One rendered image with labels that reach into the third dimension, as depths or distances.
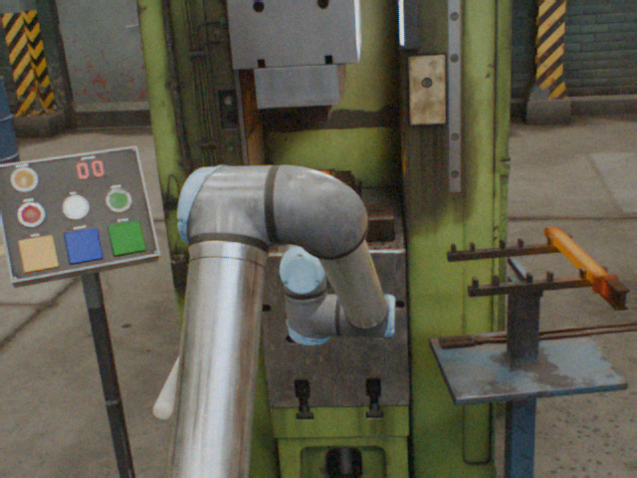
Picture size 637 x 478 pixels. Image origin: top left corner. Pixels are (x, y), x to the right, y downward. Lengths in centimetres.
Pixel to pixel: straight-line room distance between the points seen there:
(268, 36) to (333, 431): 106
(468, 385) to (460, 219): 49
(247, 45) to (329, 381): 89
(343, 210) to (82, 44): 768
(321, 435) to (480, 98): 100
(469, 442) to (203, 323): 150
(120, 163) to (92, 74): 679
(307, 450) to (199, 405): 124
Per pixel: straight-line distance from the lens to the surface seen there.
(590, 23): 783
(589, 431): 292
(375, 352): 204
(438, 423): 240
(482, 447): 247
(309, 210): 109
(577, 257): 185
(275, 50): 188
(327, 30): 186
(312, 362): 207
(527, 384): 186
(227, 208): 110
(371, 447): 226
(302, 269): 159
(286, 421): 217
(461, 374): 189
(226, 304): 107
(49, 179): 194
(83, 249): 189
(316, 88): 188
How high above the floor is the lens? 161
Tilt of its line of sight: 21 degrees down
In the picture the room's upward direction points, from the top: 4 degrees counter-clockwise
